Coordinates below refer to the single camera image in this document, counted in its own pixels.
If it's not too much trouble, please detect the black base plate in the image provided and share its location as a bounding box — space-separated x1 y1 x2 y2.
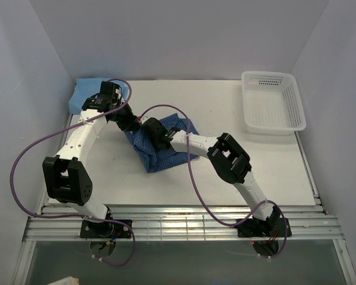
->
234 217 292 238
80 220 131 239

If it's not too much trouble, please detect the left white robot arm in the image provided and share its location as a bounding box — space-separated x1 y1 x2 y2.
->
42 81 141 238

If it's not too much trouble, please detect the folded light blue shirt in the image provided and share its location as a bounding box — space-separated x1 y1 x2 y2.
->
68 77 130 115

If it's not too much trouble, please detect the purple cable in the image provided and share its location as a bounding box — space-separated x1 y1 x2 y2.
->
138 104 288 259
10 78 136 267

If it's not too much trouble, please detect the aluminium rail frame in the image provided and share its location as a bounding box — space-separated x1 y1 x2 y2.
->
13 196 356 284

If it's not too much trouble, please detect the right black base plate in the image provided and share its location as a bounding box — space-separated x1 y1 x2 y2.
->
234 217 292 238

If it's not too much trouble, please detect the white plastic basket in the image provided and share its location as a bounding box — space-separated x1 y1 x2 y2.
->
241 71 306 135

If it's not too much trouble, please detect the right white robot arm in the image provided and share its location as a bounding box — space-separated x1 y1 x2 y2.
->
141 118 288 239

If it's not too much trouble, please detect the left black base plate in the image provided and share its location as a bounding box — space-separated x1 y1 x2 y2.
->
80 220 131 239

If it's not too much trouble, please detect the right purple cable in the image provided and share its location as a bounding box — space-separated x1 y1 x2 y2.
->
138 104 288 259

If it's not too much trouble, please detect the blue plaid long sleeve shirt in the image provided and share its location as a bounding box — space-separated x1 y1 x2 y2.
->
124 112 201 175

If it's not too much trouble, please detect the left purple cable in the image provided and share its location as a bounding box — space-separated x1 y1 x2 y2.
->
10 78 136 267

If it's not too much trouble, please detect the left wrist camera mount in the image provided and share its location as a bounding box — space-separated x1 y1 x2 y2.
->
115 84 123 97

